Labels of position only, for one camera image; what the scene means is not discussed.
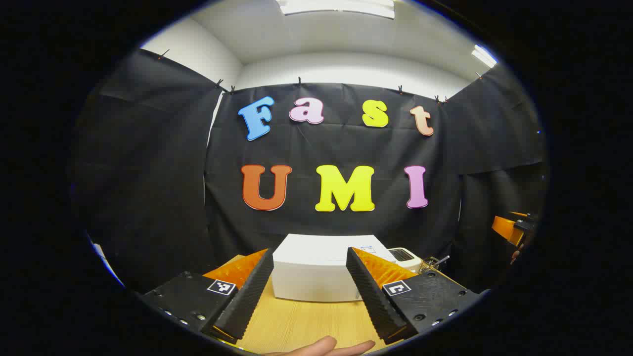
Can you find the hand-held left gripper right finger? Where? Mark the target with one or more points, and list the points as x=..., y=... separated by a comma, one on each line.
x=368, y=291

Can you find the black backdrop cloth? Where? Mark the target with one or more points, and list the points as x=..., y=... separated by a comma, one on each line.
x=321, y=148

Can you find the white microwave oven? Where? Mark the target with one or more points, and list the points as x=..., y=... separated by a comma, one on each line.
x=311, y=267

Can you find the cream toaster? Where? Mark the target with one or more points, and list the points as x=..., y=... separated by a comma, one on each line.
x=408, y=259

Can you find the metal spoon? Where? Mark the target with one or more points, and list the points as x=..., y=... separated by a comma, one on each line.
x=441, y=259

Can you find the small ceiling light panel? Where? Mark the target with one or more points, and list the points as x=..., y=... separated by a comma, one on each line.
x=484, y=55

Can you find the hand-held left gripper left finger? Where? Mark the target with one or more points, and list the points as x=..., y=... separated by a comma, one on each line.
x=249, y=291

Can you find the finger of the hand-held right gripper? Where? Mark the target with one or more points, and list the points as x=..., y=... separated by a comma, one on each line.
x=519, y=214
x=507, y=230

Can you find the long ceiling light panel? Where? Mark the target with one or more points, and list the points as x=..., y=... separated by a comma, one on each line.
x=336, y=7

